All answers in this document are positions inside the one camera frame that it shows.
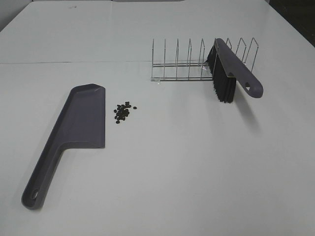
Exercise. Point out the pile of coffee beans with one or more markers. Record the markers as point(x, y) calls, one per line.
point(122, 111)

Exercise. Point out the purple plastic dustpan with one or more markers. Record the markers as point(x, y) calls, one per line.
point(80, 124)

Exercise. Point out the purple brush black bristles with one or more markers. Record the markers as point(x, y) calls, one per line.
point(227, 70)

